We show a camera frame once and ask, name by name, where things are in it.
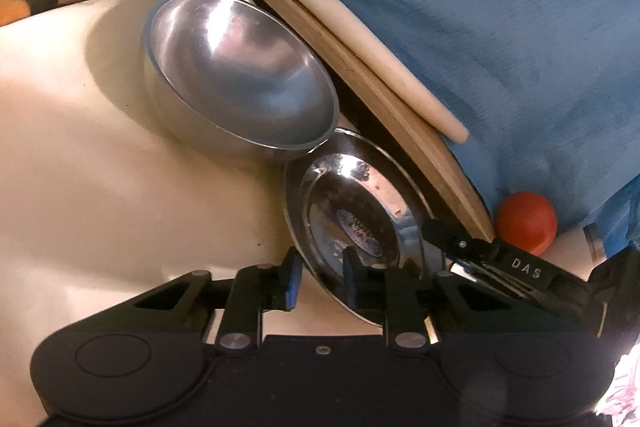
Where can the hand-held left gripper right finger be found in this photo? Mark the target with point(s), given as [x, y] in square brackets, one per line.
[354, 282]

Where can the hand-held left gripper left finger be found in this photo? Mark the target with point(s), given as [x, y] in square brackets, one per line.
[294, 282]

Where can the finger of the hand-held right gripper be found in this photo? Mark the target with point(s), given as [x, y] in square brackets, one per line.
[445, 234]
[487, 279]

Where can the shiny steel plate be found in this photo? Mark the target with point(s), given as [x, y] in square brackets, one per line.
[350, 202]

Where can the person's right hand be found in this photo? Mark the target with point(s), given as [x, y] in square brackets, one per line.
[625, 387]

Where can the white canister with steel lid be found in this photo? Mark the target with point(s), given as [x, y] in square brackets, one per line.
[570, 252]

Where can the red tomato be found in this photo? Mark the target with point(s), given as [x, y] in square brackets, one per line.
[525, 219]

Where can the wooden board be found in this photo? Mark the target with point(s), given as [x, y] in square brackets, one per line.
[430, 167]

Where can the person's blue coat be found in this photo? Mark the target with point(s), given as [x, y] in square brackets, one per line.
[500, 32]

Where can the white rolling pin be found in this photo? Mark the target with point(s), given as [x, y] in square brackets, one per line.
[360, 39]

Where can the steel bowl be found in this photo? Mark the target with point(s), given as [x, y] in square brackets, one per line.
[225, 57]

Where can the orange object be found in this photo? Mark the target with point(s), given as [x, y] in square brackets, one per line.
[12, 4]

